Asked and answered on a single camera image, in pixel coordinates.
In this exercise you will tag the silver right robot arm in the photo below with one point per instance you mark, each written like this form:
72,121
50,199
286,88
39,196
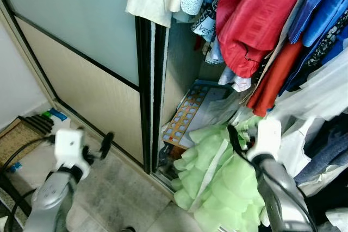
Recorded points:
283,194

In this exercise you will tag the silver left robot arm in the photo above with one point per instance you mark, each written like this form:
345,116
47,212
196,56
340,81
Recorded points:
51,199

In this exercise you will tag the green and blue packet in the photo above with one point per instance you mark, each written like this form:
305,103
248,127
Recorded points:
57,115

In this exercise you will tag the white cloth garment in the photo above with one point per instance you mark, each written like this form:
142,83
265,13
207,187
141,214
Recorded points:
291,150

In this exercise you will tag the black ribbed slipper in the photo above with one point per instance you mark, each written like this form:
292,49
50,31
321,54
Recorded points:
37,123

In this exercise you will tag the colourful grid game box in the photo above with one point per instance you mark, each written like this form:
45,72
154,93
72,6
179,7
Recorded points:
187,118

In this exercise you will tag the light green ruffled dress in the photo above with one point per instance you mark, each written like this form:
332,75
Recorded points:
217,188

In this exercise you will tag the brown doormat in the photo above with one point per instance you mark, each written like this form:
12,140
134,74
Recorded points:
16,142

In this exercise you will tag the orange-red hanging garment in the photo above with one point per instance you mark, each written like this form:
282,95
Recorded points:
274,74

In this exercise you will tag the small blue object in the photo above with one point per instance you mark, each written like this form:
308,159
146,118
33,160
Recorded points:
14,166

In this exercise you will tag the grey denim garment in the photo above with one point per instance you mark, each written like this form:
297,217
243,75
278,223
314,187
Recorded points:
326,148

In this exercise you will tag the white garment cover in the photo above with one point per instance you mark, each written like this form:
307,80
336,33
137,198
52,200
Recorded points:
321,88

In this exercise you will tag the sliding wardrobe door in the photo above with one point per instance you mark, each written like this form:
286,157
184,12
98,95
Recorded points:
81,25

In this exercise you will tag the black white printed garment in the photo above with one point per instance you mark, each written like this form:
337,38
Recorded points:
205,23

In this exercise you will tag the black floral hanging garment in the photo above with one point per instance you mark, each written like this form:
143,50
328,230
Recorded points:
331,39

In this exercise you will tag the red hanging garment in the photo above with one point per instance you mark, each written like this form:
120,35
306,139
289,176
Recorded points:
255,14

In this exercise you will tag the blue hanging garment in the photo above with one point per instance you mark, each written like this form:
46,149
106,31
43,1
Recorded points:
321,4

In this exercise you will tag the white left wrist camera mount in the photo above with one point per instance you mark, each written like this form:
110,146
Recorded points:
68,145

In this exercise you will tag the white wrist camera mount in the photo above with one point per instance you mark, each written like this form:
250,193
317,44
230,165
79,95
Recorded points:
68,145
269,134

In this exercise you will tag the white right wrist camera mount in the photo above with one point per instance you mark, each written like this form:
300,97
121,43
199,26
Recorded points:
269,134

